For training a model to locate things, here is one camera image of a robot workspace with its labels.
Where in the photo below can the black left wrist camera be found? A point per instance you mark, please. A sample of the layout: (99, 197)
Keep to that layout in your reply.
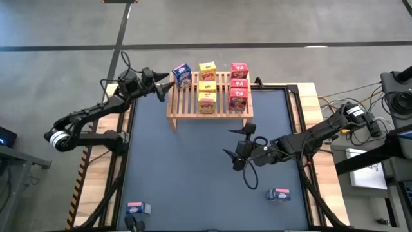
(127, 82)

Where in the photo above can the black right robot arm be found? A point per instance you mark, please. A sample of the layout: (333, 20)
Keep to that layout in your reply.
(322, 129)

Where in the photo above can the grey equipment desk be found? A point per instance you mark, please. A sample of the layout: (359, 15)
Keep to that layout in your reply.
(363, 199)

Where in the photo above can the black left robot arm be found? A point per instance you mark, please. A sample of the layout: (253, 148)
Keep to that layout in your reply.
(90, 111)

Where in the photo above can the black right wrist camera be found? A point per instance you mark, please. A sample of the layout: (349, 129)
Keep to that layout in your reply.
(244, 149)

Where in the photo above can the black diagonal stand beam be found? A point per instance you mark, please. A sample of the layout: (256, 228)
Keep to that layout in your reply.
(363, 159)

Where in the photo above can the wooden slatted shelf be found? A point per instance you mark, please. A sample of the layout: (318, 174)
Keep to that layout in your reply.
(193, 115)

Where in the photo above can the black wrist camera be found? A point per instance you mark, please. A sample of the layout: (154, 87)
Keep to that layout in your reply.
(127, 82)
(244, 149)

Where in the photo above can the black monitor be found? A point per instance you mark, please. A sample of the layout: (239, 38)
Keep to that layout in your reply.
(6, 137)

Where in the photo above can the yellow-black hazard tape strip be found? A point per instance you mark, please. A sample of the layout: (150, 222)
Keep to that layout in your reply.
(77, 188)

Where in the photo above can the blue-grey table mat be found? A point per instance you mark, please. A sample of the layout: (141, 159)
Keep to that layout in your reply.
(193, 154)

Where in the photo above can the grey equipment box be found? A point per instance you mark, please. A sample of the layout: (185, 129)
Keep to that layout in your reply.
(391, 80)

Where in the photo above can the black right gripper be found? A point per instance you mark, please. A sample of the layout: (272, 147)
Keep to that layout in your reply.
(265, 156)

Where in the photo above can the white board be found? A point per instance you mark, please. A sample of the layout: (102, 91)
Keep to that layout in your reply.
(367, 175)

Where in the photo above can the yellow Corn Pops cereal box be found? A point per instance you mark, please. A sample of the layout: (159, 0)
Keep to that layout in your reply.
(207, 69)
(207, 103)
(207, 86)

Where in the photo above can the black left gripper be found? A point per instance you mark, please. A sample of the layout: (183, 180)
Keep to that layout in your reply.
(146, 87)

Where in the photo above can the black floor tape line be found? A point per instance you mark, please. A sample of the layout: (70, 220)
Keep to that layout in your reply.
(119, 32)
(257, 45)

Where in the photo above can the grey side table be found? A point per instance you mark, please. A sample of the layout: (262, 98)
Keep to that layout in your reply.
(13, 158)

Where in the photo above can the red Froot Loops cereal box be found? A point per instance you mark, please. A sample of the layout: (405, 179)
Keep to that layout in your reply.
(239, 69)
(239, 83)
(238, 99)

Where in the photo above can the blue Frosted Flakes cereal box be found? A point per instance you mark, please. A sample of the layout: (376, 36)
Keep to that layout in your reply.
(181, 75)
(278, 194)
(136, 208)

